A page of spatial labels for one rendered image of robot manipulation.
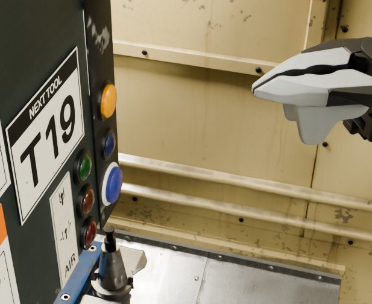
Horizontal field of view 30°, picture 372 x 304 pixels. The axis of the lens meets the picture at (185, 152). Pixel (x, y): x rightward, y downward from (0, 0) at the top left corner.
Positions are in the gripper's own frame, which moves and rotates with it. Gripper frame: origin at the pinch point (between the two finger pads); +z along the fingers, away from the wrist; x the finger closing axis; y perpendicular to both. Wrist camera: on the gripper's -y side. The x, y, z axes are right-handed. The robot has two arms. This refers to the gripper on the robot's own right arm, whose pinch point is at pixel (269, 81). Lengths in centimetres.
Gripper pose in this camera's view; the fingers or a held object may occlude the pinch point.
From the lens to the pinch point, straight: 54.1
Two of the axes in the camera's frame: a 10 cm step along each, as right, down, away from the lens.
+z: -9.7, 1.3, -2.2
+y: -0.2, 8.0, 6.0
